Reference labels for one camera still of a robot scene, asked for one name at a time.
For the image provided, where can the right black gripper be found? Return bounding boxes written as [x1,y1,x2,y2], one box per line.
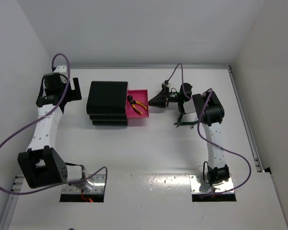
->
[150,87,183,108]

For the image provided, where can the pink top drawer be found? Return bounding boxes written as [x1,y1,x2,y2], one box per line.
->
[126,90,149,120]

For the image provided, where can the yellow needle-nose pliers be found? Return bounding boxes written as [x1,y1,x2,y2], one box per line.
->
[129,99,148,115]

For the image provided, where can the black drawer cabinet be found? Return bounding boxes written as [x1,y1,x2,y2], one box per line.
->
[86,81,128,127]

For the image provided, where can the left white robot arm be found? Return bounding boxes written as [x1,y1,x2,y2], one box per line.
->
[17,72,86,189]

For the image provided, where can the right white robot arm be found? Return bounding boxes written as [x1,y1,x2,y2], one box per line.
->
[148,80,229,185]

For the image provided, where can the green flush cutters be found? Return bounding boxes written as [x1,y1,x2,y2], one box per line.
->
[173,114,198,127]

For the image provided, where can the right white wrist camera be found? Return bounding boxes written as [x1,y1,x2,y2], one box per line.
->
[162,81,170,91]

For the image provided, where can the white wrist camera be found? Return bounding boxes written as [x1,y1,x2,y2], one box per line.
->
[162,81,170,91]
[52,65,68,77]

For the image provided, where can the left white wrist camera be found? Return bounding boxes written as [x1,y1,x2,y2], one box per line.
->
[52,65,68,77]

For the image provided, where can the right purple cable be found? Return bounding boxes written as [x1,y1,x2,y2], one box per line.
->
[167,63,252,197]

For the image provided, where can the purple cable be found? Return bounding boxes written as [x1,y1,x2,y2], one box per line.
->
[0,53,108,195]
[167,63,252,197]

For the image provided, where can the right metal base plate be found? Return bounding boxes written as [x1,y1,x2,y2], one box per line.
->
[190,174,235,195]

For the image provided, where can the metal base plate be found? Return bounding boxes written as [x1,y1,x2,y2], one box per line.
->
[190,174,235,195]
[61,174,106,195]

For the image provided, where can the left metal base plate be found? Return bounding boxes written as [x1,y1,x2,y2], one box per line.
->
[61,174,106,195]

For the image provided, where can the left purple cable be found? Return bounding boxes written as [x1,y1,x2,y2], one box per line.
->
[0,53,108,195]

